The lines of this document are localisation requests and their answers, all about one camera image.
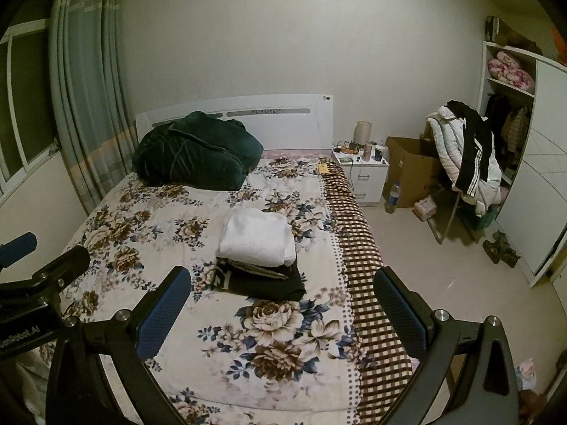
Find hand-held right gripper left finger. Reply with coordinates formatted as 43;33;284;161
46;266;192;425

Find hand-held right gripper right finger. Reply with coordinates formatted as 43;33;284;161
373;267;519;425

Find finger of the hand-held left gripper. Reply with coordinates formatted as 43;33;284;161
0;245;92;304
0;231;39;269

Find black sweater with white pattern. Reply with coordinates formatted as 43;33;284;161
212;257;308;300

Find hanging clothes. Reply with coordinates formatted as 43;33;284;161
484;92;533;157

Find brown plaid bed sheet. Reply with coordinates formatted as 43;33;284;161
318;165;423;425

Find folding chair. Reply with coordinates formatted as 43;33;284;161
423;117;503;245

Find floral bed sheet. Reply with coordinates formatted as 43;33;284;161
18;157;369;425

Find pink packet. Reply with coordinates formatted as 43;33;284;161
414;195;439;221

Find clear water bottle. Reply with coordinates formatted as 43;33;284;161
384;180;402;214

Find dark ornate floor object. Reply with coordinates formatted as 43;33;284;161
482;229;522;269

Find green bin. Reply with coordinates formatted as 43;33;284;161
460;205;500;232

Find window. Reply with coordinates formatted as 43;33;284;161
0;20;62;196

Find pale printed packet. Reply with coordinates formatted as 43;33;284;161
515;356;540;391

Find white nightstand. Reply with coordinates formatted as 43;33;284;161
331;143;391;207

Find cardboard box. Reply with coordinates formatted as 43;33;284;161
381;136;445;209

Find grey-green curtain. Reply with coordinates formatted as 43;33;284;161
47;0;139;214

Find dark green quilt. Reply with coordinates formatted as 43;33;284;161
132;111;265;188

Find white padded jacket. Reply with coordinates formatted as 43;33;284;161
426;105;504;219

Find white wardrobe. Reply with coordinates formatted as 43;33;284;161
477;39;567;289

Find black pants with white stripes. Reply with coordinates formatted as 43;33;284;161
445;100;504;196

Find white headboard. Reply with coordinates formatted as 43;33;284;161
135;93;334;152

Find pink floral quilt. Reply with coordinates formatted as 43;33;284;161
487;50;536;94

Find brown bag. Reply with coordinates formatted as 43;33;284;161
484;15;544;55

